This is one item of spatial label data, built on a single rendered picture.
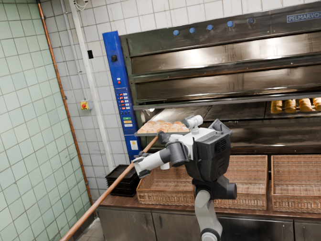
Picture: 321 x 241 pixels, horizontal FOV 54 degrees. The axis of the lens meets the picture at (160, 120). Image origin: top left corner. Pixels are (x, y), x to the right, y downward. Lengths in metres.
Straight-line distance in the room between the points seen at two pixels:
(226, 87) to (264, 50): 0.45
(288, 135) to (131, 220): 1.65
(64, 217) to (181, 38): 2.24
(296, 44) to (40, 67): 2.40
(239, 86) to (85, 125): 1.74
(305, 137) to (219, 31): 1.18
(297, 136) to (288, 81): 0.50
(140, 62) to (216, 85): 0.76
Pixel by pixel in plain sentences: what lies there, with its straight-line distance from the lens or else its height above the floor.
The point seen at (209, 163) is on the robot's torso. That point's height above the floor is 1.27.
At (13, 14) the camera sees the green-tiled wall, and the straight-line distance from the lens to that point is 3.34.
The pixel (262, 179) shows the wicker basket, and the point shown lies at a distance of 3.09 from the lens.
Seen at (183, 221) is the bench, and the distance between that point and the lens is 2.94.
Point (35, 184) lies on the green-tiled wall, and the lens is 3.33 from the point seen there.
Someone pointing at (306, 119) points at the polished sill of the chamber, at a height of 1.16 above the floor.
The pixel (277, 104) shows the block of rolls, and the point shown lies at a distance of 3.18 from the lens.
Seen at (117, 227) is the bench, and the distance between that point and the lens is 3.30.
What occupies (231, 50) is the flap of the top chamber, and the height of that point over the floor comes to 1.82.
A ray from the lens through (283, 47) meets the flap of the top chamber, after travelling 2.80.
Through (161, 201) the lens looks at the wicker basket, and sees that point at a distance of 2.95.
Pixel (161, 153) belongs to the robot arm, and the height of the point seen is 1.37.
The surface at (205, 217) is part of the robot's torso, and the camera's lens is 2.37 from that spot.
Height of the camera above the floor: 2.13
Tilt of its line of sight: 17 degrees down
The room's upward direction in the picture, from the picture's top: 10 degrees counter-clockwise
